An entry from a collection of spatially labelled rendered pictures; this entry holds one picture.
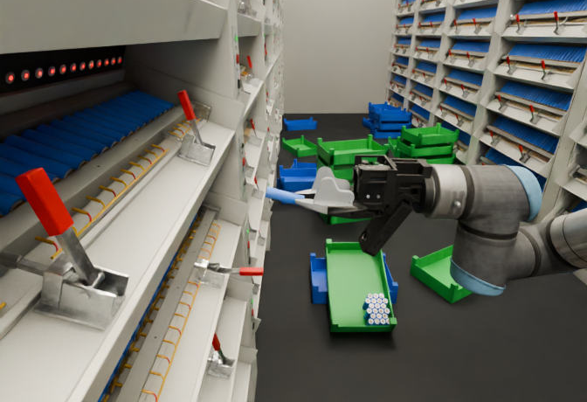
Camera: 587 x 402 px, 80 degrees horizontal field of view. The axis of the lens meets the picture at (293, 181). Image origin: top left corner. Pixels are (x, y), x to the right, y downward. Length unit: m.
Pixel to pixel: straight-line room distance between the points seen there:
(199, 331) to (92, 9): 0.38
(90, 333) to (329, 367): 0.96
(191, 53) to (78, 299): 0.47
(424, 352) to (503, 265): 0.63
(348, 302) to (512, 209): 0.77
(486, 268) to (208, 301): 0.44
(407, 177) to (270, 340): 0.80
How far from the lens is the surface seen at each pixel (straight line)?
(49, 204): 0.22
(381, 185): 0.55
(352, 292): 1.29
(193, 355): 0.47
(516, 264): 0.70
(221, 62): 0.62
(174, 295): 0.49
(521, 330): 1.45
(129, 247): 0.30
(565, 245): 0.71
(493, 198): 0.61
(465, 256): 0.67
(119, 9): 0.27
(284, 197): 0.56
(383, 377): 1.16
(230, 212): 0.70
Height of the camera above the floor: 0.90
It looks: 23 degrees down
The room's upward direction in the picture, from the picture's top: straight up
